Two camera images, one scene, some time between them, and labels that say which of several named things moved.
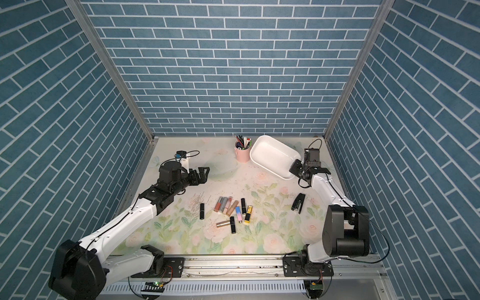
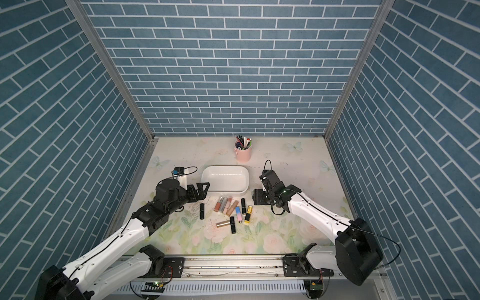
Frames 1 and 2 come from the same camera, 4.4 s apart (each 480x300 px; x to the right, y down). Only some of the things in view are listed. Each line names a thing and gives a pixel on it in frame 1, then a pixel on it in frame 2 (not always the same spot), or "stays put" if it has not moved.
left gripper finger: (193, 177) → (192, 194)
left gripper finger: (204, 173) → (202, 192)
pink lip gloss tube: (228, 204) stays put
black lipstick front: (232, 225) stays put
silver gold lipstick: (223, 224) stays put
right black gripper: (293, 169) → (257, 197)
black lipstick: (243, 204) stays put
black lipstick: (202, 211) stays put
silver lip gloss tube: (223, 204) stays put
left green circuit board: (154, 286) stays put
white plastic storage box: (274, 156) → (225, 179)
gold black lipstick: (247, 216) stays put
